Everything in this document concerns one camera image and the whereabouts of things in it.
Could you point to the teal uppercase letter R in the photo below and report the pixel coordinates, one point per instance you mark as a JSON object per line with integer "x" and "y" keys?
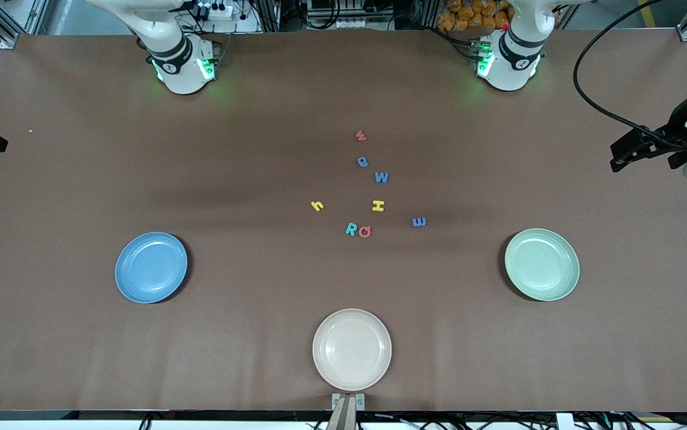
{"x": 348, "y": 229}

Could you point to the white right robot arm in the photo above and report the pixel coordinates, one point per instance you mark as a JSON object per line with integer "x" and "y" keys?
{"x": 179, "y": 71}

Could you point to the red lowercase letter w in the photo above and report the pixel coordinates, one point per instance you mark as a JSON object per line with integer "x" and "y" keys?
{"x": 361, "y": 136}

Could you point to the blue lowercase letter e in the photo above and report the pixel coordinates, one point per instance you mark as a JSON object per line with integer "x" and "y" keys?
{"x": 363, "y": 161}

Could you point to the blue plate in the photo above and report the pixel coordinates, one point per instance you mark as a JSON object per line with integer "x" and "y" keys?
{"x": 151, "y": 267}

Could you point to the brown table cover sheet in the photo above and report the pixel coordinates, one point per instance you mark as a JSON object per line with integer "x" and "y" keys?
{"x": 80, "y": 179}

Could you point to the red uppercase letter Q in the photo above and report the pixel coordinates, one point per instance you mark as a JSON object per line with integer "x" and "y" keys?
{"x": 360, "y": 232}

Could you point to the orange snack bag pile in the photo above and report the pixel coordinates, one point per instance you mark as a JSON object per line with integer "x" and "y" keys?
{"x": 468, "y": 15}

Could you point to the yellow uppercase letter H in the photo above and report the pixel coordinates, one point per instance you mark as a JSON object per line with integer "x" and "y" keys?
{"x": 378, "y": 206}

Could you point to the blue uppercase letter W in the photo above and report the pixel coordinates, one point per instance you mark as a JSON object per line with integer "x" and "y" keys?
{"x": 382, "y": 177}

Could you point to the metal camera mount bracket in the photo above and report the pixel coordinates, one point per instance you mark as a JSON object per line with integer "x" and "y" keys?
{"x": 348, "y": 412}

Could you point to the green plate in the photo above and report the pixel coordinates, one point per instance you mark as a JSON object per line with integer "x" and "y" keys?
{"x": 541, "y": 264}

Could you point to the beige plate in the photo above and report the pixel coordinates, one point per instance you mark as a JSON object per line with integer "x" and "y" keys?
{"x": 352, "y": 349}

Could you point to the yellow lowercase letter h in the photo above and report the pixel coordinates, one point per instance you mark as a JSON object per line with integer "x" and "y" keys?
{"x": 317, "y": 204}

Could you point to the white power strip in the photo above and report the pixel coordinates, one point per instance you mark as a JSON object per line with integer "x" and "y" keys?
{"x": 219, "y": 10}

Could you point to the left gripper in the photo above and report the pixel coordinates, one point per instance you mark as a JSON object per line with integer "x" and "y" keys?
{"x": 675, "y": 127}

